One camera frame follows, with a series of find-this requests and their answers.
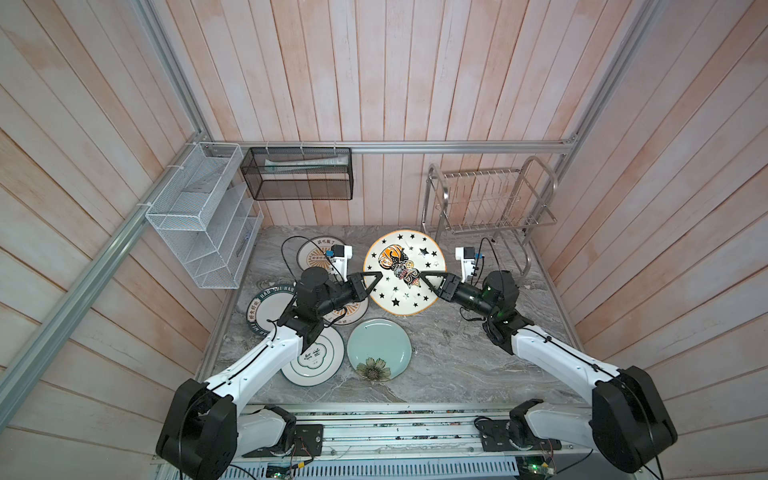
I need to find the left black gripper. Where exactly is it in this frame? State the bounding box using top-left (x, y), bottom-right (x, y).
top-left (315, 271), bottom-right (382, 317)

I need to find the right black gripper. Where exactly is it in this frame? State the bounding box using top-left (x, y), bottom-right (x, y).
top-left (421, 272), bottom-right (496, 322)

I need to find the white star patterned plate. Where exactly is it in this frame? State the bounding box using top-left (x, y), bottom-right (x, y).
top-left (362, 229), bottom-right (446, 316)

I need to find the mint green flower plate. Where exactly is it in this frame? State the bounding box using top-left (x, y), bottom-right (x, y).
top-left (346, 318), bottom-right (412, 383)

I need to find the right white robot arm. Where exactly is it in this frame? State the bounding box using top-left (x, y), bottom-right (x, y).
top-left (420, 270), bottom-right (678, 473)

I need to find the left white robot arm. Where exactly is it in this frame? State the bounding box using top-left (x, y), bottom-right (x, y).
top-left (156, 267), bottom-right (383, 479)

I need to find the stainless steel dish rack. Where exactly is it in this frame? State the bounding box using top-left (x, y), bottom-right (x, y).
top-left (418, 155), bottom-right (559, 276)

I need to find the sunburst plate near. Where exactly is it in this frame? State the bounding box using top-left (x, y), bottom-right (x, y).
top-left (324, 299), bottom-right (369, 326)

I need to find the small sunburst plate far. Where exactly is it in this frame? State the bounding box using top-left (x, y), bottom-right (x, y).
top-left (296, 236), bottom-right (343, 275)

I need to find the white plate green clover outline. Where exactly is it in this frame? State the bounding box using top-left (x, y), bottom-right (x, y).
top-left (281, 327), bottom-right (345, 387)

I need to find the green rim lettered plate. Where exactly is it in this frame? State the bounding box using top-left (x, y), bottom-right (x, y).
top-left (246, 284), bottom-right (295, 336)

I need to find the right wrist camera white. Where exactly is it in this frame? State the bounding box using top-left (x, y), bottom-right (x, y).
top-left (455, 247), bottom-right (484, 282)

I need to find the black wire mesh basket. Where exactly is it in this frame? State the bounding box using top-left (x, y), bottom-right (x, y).
top-left (240, 146), bottom-right (355, 201)

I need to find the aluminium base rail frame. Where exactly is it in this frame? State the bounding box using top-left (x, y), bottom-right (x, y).
top-left (149, 386), bottom-right (649, 480)

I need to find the white wire mesh shelf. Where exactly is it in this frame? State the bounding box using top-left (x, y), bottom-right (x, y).
top-left (146, 142), bottom-right (264, 290)

